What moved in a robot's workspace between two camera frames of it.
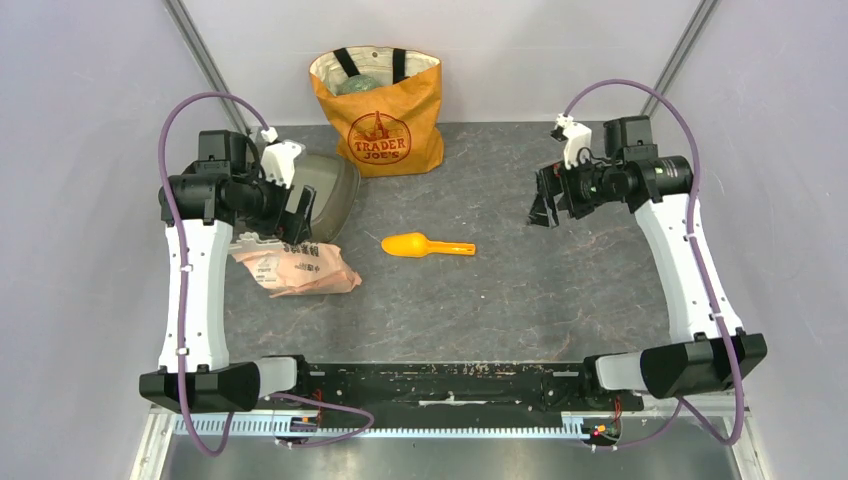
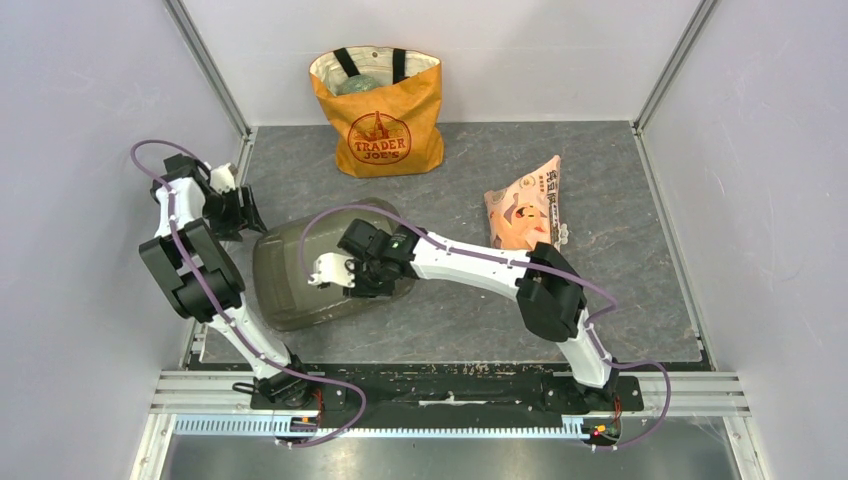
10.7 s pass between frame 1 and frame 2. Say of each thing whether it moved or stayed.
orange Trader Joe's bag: stayed
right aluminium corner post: stayed
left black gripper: moved
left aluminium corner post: stayed
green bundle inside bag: stayed
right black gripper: moved
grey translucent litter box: moved
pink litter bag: moved
